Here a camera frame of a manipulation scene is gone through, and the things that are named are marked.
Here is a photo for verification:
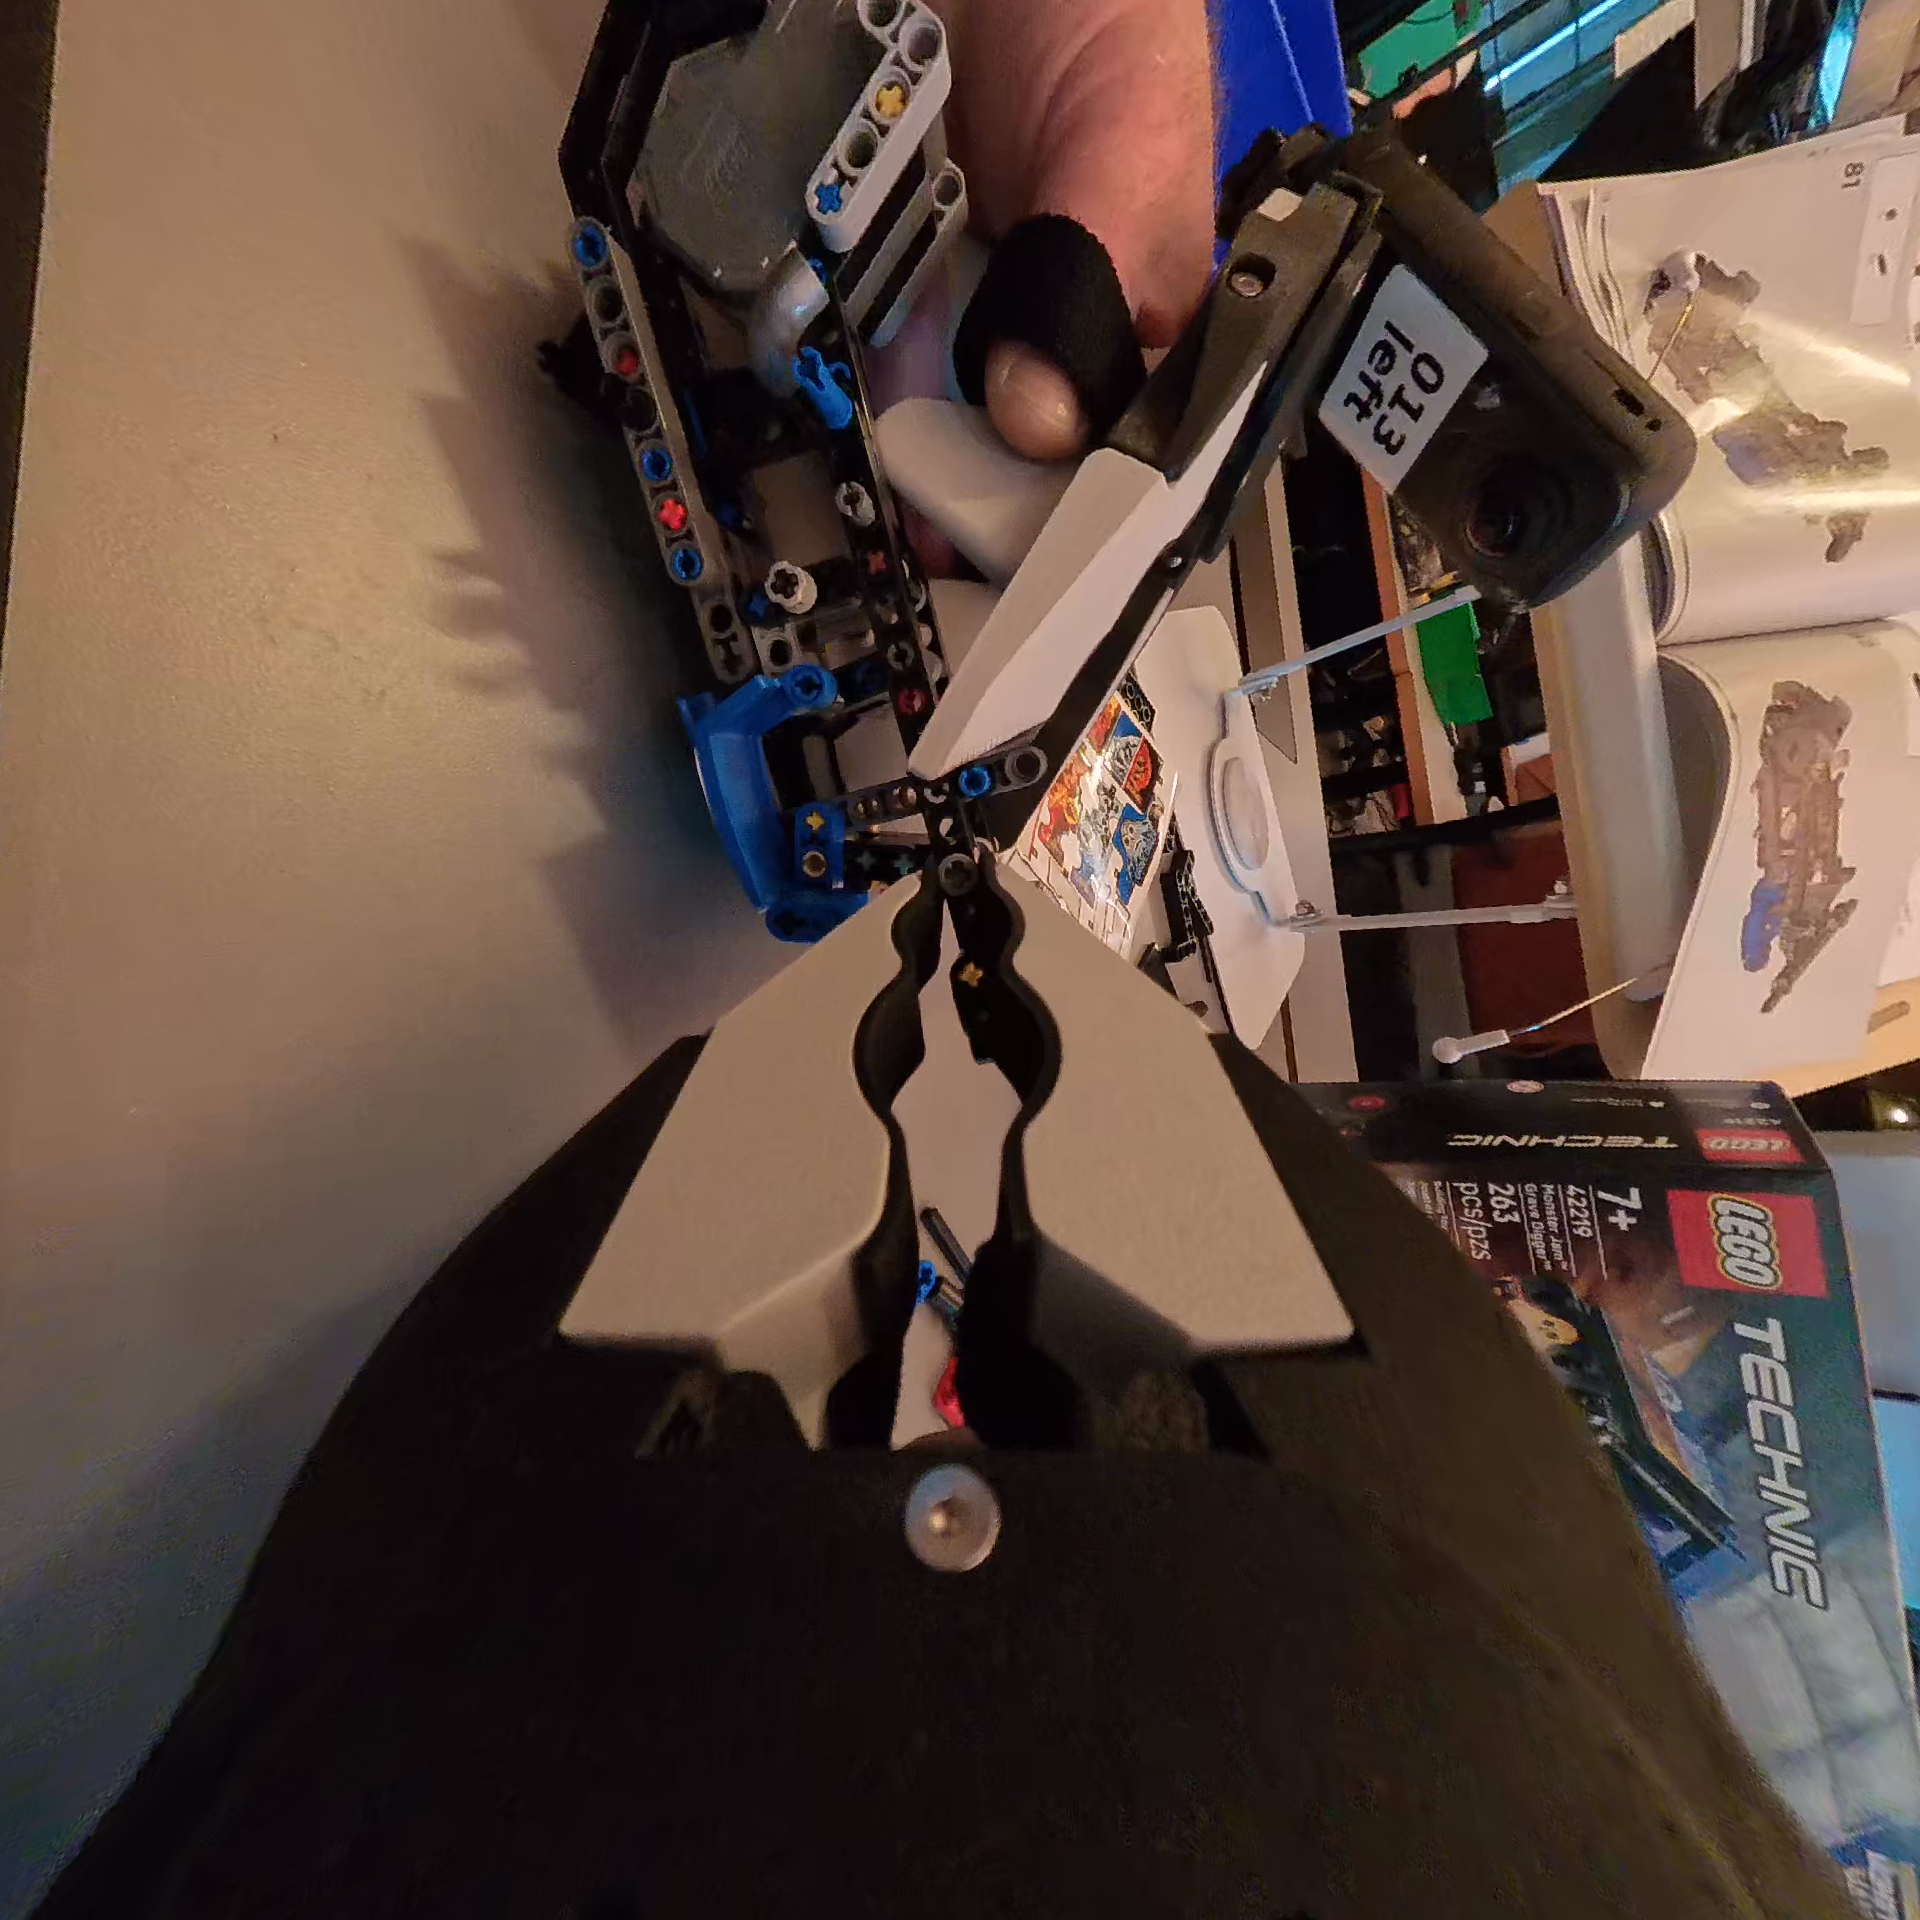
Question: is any black perforated board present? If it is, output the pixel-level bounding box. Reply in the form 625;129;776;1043
0;0;60;648

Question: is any colourful sticker sheet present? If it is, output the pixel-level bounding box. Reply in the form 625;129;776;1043
1008;681;1180;963

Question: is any white stand base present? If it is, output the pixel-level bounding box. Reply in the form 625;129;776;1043
1161;608;1308;1051

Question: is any person's left hand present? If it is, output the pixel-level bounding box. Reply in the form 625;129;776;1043
897;0;1220;462

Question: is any black toy frame piece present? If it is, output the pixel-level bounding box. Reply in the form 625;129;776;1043
1152;849;1220;1024

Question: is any black toy vehicle chassis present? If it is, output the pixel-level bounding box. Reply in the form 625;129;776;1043
538;0;1051;944

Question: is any black toy set box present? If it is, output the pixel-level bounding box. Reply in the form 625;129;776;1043
1297;1076;1920;1920

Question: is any grey desk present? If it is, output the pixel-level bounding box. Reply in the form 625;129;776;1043
0;0;1308;1920

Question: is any flat metal support bar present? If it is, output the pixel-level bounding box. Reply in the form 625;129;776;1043
1236;590;1480;699

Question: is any green storage bin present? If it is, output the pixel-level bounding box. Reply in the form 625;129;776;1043
1415;598;1490;729

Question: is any toy instruction booklet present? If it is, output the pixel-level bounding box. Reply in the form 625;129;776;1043
1537;120;1920;1081

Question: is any pile of small toy pieces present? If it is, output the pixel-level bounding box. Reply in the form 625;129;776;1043
912;1204;976;1426

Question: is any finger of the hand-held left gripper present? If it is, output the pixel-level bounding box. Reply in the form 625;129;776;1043
961;552;1204;788
903;372;1278;781

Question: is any blue plastic bin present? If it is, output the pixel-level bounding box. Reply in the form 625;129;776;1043
1208;0;1353;182

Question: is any long black holed beam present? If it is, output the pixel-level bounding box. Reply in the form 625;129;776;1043
795;746;1050;888

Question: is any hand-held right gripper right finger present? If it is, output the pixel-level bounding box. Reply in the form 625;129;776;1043
961;872;1360;1450

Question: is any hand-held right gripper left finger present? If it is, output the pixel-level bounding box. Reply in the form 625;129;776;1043
558;883;939;1450

